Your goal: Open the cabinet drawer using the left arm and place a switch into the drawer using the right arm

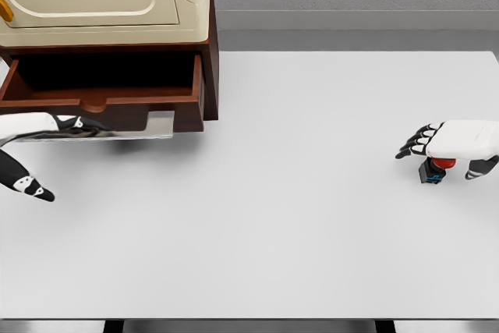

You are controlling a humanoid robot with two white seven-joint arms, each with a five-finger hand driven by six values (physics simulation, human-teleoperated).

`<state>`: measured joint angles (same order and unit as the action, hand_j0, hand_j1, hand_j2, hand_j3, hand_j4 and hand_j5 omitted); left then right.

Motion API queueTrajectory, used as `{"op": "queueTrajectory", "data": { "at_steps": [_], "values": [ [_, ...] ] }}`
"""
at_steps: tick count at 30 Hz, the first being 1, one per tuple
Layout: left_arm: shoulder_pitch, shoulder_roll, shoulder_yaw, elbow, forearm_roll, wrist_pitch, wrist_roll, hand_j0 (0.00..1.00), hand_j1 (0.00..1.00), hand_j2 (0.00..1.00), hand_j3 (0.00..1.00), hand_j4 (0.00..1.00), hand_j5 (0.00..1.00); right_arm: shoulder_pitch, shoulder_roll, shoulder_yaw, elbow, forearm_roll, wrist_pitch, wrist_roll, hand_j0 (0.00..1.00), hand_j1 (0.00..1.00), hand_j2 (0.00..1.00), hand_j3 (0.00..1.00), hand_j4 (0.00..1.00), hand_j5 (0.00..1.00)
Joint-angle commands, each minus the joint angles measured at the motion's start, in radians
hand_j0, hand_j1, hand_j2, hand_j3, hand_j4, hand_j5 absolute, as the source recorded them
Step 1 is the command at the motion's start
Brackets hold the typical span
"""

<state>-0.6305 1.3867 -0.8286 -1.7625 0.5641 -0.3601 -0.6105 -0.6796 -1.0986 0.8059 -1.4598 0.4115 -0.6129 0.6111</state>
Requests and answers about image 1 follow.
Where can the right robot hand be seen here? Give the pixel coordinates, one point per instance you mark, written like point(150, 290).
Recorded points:
point(460, 138)

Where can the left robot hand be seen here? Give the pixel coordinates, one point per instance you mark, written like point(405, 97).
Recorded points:
point(23, 124)

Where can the black switch with red button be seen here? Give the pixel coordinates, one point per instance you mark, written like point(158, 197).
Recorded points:
point(433, 171)

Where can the brown wooden drawer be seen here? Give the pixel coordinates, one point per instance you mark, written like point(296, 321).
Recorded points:
point(117, 91)

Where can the brown cabinet with cream top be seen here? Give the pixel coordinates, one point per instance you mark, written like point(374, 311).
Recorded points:
point(117, 1)

